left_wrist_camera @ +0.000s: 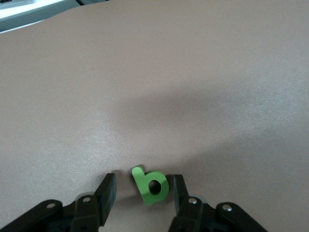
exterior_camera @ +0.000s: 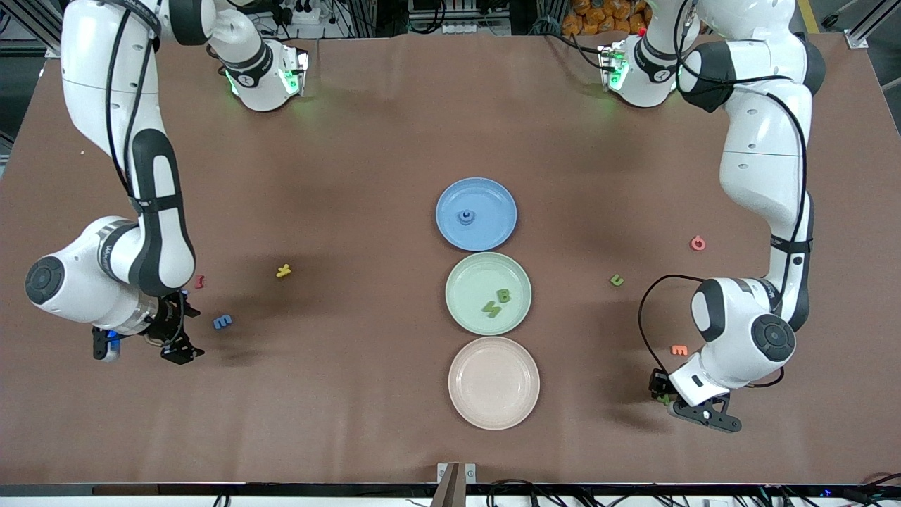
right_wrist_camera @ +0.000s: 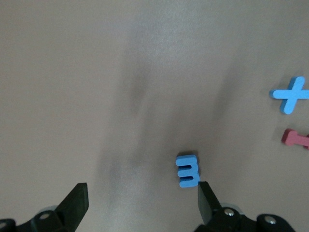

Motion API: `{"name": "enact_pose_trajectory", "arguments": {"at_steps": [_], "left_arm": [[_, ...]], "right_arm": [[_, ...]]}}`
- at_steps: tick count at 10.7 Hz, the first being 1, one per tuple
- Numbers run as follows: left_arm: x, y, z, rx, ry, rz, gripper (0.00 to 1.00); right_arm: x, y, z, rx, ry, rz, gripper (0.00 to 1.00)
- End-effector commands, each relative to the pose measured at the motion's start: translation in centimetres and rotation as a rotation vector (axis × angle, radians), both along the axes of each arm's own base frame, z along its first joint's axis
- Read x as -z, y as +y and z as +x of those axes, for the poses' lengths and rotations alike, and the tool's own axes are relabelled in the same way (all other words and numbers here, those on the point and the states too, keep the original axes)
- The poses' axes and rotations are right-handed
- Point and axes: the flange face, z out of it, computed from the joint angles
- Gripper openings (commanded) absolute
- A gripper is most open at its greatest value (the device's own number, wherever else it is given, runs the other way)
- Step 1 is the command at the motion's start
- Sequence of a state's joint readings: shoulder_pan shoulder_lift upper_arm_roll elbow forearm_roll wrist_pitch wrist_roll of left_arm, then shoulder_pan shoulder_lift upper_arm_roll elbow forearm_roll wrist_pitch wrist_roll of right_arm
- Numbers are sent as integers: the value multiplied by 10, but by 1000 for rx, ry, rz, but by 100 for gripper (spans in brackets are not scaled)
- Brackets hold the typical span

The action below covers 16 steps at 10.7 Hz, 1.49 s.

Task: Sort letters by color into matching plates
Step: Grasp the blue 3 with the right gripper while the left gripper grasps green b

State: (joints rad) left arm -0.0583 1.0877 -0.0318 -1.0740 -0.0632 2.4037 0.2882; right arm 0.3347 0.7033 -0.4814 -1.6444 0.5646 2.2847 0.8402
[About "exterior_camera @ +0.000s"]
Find black floor cables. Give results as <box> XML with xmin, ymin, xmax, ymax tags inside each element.
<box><xmin>486</xmin><ymin>479</ymin><xmax>901</xmax><ymax>507</ymax></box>

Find brown camera pole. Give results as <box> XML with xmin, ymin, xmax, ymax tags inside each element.
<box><xmin>431</xmin><ymin>463</ymin><xmax>465</xmax><ymax>507</ymax></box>

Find beige round plate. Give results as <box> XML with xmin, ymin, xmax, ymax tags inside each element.
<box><xmin>448</xmin><ymin>336</ymin><xmax>541</xmax><ymax>431</ymax></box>

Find white power strip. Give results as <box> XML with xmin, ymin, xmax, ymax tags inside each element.
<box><xmin>280</xmin><ymin>0</ymin><xmax>319</xmax><ymax>25</ymax></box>

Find green round plate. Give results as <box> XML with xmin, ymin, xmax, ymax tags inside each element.
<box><xmin>445</xmin><ymin>252</ymin><xmax>533</xmax><ymax>337</ymax></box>

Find brown table cover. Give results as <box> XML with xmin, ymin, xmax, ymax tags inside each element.
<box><xmin>0</xmin><ymin>32</ymin><xmax>901</xmax><ymax>487</ymax></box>

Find background equipment rack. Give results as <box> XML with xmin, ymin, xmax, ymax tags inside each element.
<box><xmin>407</xmin><ymin>0</ymin><xmax>512</xmax><ymax>36</ymax></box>

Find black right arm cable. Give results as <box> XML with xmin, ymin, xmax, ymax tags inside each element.
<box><xmin>104</xmin><ymin>0</ymin><xmax>191</xmax><ymax>212</ymax></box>

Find blue round plate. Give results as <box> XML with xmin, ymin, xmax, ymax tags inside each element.
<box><xmin>435</xmin><ymin>177</ymin><xmax>519</xmax><ymax>252</ymax></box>

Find orange packets pile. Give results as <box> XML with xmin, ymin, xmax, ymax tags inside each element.
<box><xmin>561</xmin><ymin>0</ymin><xmax>652</xmax><ymax>37</ymax></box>

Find grey metal bracket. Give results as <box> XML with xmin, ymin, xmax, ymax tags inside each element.
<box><xmin>436</xmin><ymin>462</ymin><xmax>477</xmax><ymax>486</ymax></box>

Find aluminium frame post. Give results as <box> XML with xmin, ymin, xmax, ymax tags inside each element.
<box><xmin>845</xmin><ymin>0</ymin><xmax>901</xmax><ymax>50</ymax></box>
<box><xmin>0</xmin><ymin>0</ymin><xmax>68</xmax><ymax>58</ymax></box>

